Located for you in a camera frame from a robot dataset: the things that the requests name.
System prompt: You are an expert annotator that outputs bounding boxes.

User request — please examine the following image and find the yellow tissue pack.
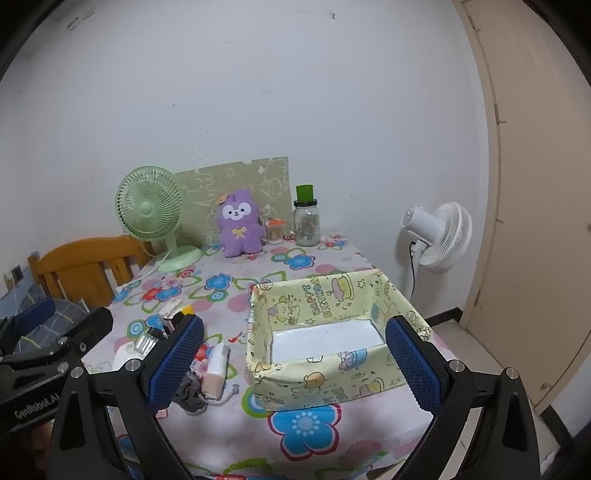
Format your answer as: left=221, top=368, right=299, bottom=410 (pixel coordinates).
left=134, top=299, right=195, bottom=358

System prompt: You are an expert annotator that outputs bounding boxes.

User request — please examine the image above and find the grey glove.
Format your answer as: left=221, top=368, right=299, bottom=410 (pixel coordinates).
left=172, top=371, right=207, bottom=416

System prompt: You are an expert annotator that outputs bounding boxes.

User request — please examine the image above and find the white drawstring pouch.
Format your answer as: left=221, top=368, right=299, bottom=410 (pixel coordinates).
left=201, top=343, right=239, bottom=406

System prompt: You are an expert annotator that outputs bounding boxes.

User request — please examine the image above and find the grey plaid pillow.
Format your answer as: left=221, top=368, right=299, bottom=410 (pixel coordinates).
left=1, top=284, right=89, bottom=355

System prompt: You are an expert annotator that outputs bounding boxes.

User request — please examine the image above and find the wooden bed headboard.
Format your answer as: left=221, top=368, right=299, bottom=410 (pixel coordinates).
left=28, top=235, right=152, bottom=308

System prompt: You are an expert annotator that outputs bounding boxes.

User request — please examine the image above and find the beige door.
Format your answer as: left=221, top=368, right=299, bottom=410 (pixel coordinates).
left=456, top=1, right=590, bottom=411

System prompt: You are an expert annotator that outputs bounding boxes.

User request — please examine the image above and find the floral tablecloth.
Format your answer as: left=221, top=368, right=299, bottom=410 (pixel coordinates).
left=84, top=237, right=432, bottom=479

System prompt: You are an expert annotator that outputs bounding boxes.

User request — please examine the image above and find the green desk fan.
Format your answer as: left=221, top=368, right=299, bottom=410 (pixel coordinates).
left=114, top=166, right=202, bottom=272

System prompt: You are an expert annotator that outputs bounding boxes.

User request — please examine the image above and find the purple plush toy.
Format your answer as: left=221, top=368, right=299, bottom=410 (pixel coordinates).
left=216, top=189, right=266, bottom=258

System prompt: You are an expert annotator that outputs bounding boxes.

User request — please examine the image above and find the small toothpick jar orange lid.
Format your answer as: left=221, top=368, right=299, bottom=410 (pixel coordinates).
left=266, top=218, right=286, bottom=244

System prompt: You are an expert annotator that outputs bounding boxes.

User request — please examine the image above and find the white standing fan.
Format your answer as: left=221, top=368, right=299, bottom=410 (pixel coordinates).
left=401, top=202, right=473, bottom=300

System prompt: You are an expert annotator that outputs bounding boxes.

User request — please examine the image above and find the yellow cartoon fabric storage box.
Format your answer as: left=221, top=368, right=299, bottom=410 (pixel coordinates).
left=245, top=269, right=432, bottom=412

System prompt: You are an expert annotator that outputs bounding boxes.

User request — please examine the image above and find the green patterned board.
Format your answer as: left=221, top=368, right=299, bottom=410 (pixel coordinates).
left=174, top=156, right=293, bottom=248

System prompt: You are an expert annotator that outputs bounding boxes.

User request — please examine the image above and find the glass mason jar green lid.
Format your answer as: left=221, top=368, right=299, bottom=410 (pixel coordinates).
left=294, top=184, right=321, bottom=247

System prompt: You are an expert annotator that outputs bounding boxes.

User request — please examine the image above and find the black fan cable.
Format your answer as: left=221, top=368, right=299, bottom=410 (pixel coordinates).
left=407, top=239, right=424, bottom=301

